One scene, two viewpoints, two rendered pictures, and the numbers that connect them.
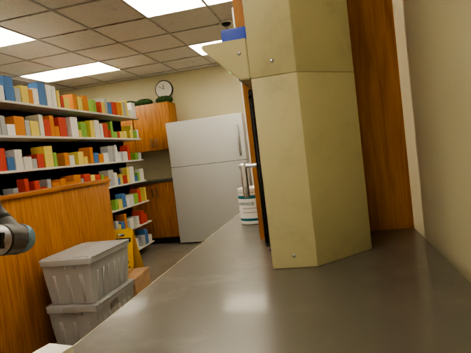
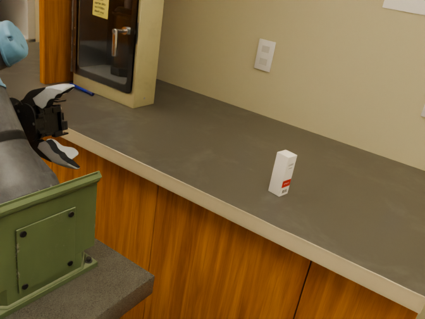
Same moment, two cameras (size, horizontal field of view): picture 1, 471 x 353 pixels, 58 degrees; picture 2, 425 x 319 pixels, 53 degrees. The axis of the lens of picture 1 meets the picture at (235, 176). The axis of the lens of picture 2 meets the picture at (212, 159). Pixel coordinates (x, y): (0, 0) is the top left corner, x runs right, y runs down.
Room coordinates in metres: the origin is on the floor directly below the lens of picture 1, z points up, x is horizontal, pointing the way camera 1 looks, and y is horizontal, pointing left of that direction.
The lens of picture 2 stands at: (0.32, 1.20, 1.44)
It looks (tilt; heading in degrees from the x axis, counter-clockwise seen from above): 24 degrees down; 288
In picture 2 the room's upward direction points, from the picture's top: 10 degrees clockwise
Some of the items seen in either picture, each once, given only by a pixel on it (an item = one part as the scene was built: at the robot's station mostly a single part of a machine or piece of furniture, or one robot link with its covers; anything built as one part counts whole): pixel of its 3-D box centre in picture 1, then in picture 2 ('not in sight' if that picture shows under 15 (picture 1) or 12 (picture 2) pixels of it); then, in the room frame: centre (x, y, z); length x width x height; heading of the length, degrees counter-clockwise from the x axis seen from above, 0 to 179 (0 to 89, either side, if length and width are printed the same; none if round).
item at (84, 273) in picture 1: (90, 270); not in sight; (3.18, 1.17, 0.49); 0.60 x 0.42 x 0.33; 167
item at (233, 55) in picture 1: (238, 72); not in sight; (1.21, -0.04, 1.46); 0.32 x 0.12 x 0.10; 167
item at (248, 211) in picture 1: (254, 204); not in sight; (1.79, -0.07, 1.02); 0.13 x 0.13 x 0.15
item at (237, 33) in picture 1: (242, 46); not in sight; (1.31, -0.07, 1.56); 0.10 x 0.10 x 0.09; 77
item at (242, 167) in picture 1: (251, 178); (118, 41); (1.10, -0.04, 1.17); 0.05 x 0.03 x 0.10; 77
